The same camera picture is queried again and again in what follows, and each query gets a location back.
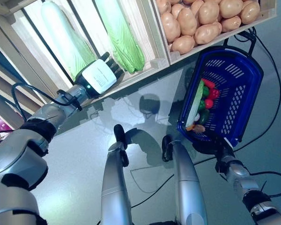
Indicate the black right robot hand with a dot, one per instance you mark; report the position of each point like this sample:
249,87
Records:
215,147

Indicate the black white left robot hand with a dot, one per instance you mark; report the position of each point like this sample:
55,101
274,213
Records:
100,75

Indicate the napa cabbage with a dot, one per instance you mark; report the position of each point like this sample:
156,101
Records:
61,30
117,35
196,103

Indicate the blue plastic shopping basket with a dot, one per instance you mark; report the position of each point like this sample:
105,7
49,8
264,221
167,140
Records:
254,70

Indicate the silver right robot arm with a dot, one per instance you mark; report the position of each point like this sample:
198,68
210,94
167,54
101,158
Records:
238,173

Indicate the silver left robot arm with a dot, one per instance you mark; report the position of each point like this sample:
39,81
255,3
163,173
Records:
14,150

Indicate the brown onion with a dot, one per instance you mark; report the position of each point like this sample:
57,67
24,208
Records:
199,128

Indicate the small orange vegetable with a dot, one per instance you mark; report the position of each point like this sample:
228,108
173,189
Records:
189,128

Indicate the green bell pepper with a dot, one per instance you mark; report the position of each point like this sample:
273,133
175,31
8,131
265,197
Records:
201,105
203,116
205,91

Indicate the white garlic bulb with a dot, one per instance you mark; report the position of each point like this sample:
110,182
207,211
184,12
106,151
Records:
197,117

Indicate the silver right robot leg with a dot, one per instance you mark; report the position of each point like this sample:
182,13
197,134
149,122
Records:
187,175

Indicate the silver robot leg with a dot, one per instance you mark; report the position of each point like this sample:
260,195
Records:
114,187
187,175

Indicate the red tomato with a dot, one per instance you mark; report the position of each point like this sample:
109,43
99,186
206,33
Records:
209,103

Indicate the red bell pepper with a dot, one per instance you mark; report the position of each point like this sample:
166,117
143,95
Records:
214,93

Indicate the slatted wooden cabbage crate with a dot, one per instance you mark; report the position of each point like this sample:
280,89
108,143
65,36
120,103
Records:
145,28

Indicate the brown potato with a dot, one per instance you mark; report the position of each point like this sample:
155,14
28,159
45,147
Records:
162,5
170,27
231,24
250,12
206,34
187,22
176,10
182,44
208,12
230,8

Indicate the wooden onion crate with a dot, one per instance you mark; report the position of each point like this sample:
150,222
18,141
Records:
4,93

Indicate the silver left robot leg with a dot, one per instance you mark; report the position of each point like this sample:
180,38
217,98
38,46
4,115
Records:
114,187

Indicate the pile of potatoes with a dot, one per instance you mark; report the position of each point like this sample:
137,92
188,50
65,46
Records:
269,11

